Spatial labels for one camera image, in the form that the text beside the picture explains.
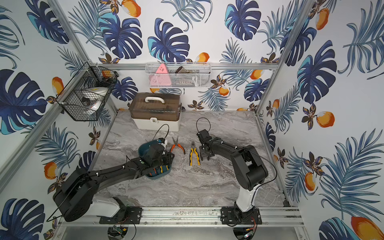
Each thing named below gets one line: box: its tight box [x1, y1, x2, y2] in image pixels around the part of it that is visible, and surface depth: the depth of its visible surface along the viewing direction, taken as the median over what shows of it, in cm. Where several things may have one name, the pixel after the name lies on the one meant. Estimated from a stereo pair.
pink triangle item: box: [149, 63, 172, 87], surface depth 92 cm
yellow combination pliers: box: [189, 141, 201, 166], surface depth 97 cm
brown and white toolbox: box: [129, 92, 182, 132], surface depth 100 cm
